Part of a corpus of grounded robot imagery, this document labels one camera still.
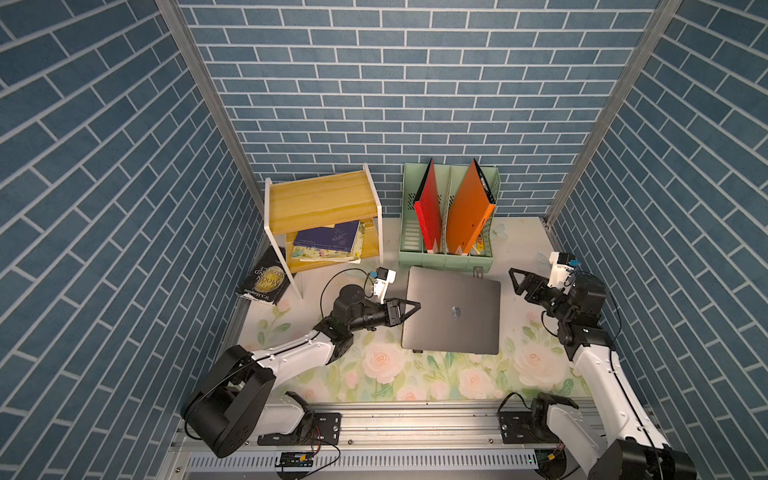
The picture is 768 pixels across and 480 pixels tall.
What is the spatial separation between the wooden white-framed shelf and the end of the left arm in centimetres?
22

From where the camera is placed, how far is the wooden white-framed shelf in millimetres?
781

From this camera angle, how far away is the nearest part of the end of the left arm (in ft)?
2.21
